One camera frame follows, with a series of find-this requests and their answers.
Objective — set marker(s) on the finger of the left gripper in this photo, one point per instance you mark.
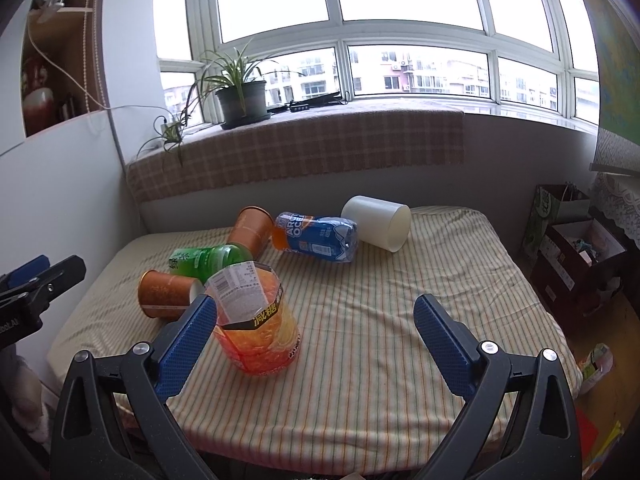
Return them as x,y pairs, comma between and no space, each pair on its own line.
22,306
24,273

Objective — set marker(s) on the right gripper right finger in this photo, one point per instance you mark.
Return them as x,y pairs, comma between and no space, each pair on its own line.
541,440

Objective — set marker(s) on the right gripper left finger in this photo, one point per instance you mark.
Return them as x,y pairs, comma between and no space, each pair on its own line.
89,441

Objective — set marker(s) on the red orange plastic cup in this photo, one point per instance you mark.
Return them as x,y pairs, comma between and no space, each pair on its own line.
255,327

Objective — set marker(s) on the brown paper cup lying near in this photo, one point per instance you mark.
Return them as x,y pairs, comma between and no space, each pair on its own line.
166,296

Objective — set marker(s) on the green plastic cup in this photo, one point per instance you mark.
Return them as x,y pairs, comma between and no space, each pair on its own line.
204,262

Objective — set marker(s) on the brown paper cup far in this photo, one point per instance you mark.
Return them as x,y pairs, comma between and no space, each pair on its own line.
252,230

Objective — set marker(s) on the white plastic cup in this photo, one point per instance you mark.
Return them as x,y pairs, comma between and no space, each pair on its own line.
380,223

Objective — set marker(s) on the blue orange plastic cup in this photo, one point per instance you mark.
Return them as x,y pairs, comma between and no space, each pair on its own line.
334,239

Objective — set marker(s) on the striped table cloth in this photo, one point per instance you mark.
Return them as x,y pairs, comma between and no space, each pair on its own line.
363,394

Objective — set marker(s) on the red white vase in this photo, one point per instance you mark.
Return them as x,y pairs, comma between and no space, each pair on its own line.
38,102

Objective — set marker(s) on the dark cardboard box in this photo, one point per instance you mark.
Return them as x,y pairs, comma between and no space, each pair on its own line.
579,267

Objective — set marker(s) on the white power adapter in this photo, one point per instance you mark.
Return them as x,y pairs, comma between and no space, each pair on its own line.
171,132

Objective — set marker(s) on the green white paper bag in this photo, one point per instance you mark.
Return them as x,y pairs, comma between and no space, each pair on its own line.
552,204

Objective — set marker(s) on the white lace cloth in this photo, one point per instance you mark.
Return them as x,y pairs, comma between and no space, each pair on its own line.
617,197

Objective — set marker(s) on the potted spider plant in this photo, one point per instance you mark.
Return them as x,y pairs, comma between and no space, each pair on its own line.
234,80

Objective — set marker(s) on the plaid windowsill cloth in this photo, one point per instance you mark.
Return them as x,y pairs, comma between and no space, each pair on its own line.
301,145

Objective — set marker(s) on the black device on windowsill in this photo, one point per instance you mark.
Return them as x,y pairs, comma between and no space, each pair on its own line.
325,100

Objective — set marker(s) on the window frame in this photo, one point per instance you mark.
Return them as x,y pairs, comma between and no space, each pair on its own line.
510,55

